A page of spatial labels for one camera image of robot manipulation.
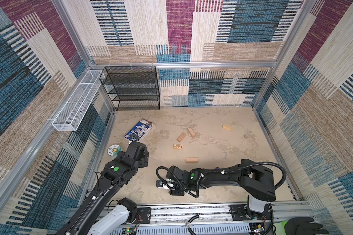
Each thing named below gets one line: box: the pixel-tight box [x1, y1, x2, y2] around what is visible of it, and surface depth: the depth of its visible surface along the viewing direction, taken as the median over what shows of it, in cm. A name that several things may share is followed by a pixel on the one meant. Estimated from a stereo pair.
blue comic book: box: [124, 118, 153, 141], surface depth 107 cm
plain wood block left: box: [176, 132, 187, 143], surface depth 104 cm
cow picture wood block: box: [173, 143, 183, 150], surface depth 98 cm
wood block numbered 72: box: [185, 157, 199, 163], surface depth 94 cm
